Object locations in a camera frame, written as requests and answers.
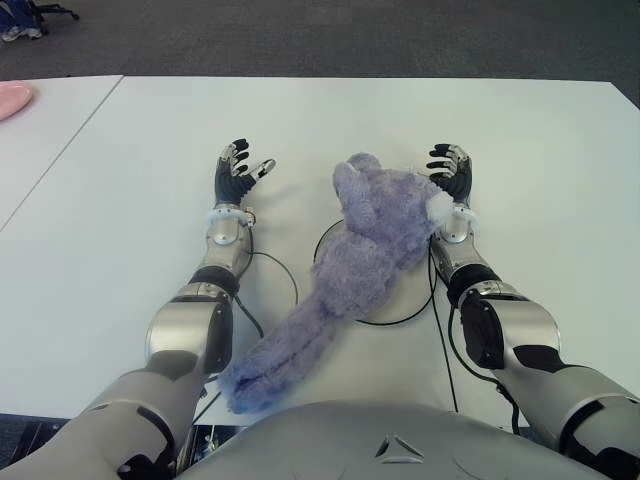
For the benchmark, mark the black office chair base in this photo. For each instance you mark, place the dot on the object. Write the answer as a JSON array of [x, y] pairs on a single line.
[[55, 9]]

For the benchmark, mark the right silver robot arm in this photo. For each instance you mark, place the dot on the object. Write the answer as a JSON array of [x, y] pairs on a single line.
[[525, 320]]

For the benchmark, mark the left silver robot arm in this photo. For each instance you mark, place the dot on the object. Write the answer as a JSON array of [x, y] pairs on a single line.
[[185, 320]]

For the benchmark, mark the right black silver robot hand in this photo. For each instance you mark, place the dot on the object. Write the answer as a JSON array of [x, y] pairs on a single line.
[[460, 182]]

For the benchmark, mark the white sneaker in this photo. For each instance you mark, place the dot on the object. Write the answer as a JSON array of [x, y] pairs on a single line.
[[22, 34]]

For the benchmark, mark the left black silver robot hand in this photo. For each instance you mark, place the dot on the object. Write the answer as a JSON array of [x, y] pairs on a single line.
[[230, 182]]

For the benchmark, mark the blue jeans leg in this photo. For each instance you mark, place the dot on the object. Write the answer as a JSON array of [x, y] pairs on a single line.
[[15, 15]]

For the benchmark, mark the white plate with black rim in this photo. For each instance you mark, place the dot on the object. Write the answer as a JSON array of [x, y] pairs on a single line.
[[405, 300]]

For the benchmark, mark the pink plate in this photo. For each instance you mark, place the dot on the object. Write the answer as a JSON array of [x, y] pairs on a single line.
[[12, 97]]

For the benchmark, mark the grey robot torso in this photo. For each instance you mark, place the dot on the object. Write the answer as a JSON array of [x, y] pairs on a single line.
[[325, 440]]

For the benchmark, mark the purple plush doll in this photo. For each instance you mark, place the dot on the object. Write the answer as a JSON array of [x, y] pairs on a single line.
[[365, 250]]

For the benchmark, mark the metal table leg frame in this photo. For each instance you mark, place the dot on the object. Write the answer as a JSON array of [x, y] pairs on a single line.
[[212, 442]]

